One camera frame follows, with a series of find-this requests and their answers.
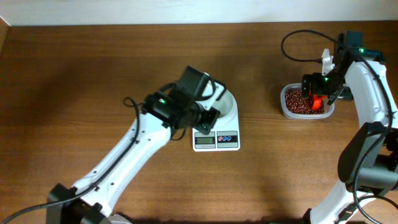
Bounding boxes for red measuring scoop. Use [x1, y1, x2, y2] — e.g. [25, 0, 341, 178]
[310, 93, 326, 110]

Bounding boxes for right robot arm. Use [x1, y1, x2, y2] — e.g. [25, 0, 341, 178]
[302, 31, 397, 223]

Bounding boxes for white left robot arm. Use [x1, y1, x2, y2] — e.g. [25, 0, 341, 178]
[46, 67, 226, 224]

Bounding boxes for white digital kitchen scale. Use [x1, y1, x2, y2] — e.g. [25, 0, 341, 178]
[192, 98, 241, 152]

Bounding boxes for grey round bowl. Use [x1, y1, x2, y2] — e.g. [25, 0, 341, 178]
[213, 90, 237, 120]

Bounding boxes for red adzuki beans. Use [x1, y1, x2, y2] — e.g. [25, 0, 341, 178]
[284, 90, 325, 114]

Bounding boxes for clear plastic container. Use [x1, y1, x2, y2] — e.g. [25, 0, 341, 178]
[280, 83, 335, 119]

